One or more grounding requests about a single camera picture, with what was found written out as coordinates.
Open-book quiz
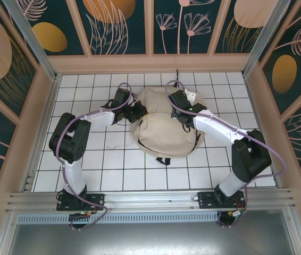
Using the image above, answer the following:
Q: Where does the grey metal panel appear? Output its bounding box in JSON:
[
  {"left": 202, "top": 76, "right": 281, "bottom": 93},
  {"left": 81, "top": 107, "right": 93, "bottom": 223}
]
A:
[{"left": 0, "top": 222, "right": 301, "bottom": 255}]

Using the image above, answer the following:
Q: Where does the grey slotted cable duct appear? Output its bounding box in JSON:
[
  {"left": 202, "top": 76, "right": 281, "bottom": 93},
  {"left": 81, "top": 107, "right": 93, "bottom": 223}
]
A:
[{"left": 16, "top": 213, "right": 220, "bottom": 224}]

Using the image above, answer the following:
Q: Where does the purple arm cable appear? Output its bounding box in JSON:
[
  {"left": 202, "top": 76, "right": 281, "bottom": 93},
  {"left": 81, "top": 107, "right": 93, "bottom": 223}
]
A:
[
  {"left": 54, "top": 82, "right": 133, "bottom": 231},
  {"left": 165, "top": 79, "right": 287, "bottom": 228}
]

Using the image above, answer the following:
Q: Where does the small green circuit board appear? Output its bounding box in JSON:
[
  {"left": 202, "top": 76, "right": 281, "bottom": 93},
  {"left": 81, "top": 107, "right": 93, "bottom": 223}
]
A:
[{"left": 230, "top": 208, "right": 247, "bottom": 221}]

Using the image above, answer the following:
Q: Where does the aluminium mounting rail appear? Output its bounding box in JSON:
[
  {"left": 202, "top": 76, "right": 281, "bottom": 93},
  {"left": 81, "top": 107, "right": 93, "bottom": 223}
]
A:
[{"left": 5, "top": 188, "right": 297, "bottom": 214}]

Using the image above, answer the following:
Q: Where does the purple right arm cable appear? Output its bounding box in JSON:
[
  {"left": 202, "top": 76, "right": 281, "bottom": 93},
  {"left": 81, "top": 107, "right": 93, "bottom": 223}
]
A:
[{"left": 165, "top": 79, "right": 287, "bottom": 228}]

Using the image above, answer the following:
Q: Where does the beige fabric backpack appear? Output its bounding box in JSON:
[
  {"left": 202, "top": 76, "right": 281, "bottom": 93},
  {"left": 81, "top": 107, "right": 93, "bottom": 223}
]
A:
[{"left": 129, "top": 68, "right": 207, "bottom": 166}]

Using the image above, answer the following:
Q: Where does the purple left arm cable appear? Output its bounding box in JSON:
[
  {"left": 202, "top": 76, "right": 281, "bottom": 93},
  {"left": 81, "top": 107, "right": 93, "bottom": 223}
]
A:
[{"left": 54, "top": 82, "right": 133, "bottom": 231}]

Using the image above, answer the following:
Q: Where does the aluminium frame post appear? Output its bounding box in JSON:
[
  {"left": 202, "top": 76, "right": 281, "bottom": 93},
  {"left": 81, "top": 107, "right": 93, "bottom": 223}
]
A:
[
  {"left": 1, "top": 0, "right": 61, "bottom": 82},
  {"left": 242, "top": 0, "right": 298, "bottom": 77}
]

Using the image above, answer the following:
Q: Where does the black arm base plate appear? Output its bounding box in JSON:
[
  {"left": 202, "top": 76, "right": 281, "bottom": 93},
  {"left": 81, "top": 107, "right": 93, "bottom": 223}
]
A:
[
  {"left": 56, "top": 193, "right": 105, "bottom": 212},
  {"left": 197, "top": 191, "right": 246, "bottom": 210}
]

